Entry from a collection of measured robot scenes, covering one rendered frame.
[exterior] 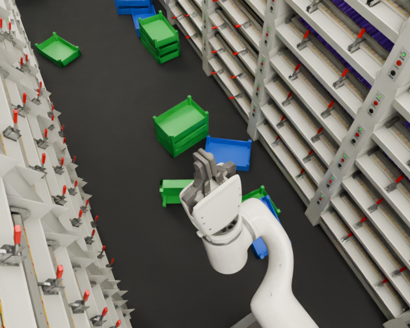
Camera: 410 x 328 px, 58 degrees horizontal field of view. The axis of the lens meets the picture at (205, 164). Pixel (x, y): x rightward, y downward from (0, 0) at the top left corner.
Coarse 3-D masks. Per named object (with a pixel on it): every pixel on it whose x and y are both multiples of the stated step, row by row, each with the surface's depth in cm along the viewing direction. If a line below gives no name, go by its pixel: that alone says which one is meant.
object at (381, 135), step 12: (384, 120) 138; (396, 120) 139; (372, 132) 142; (384, 132) 141; (396, 132) 140; (384, 144) 139; (396, 144) 138; (408, 144) 136; (396, 156) 136; (408, 156) 135; (408, 168) 133
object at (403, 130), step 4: (396, 124) 138; (400, 124) 138; (396, 128) 140; (400, 128) 137; (404, 128) 137; (400, 132) 139; (404, 132) 136; (408, 132) 136; (404, 136) 138; (408, 136) 135; (408, 140) 137
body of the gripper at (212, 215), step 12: (228, 180) 60; (216, 192) 59; (228, 192) 61; (240, 192) 64; (204, 204) 59; (216, 204) 61; (228, 204) 63; (240, 204) 66; (192, 216) 64; (204, 216) 60; (216, 216) 62; (228, 216) 65; (204, 228) 63; (216, 228) 65; (228, 228) 66
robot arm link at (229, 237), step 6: (240, 216) 68; (240, 222) 67; (234, 228) 67; (240, 228) 68; (198, 234) 68; (204, 234) 68; (228, 234) 66; (234, 234) 66; (210, 240) 67; (216, 240) 66; (222, 240) 66; (228, 240) 67; (234, 240) 68
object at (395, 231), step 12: (348, 180) 173; (360, 180) 172; (348, 192) 174; (360, 192) 170; (372, 192) 168; (360, 204) 168; (372, 204) 166; (384, 204) 163; (372, 216) 164; (384, 216) 163; (396, 216) 159; (384, 228) 161; (396, 228) 159; (408, 228) 156; (396, 240) 157; (408, 240) 155; (396, 252) 158; (408, 252) 154; (408, 264) 153
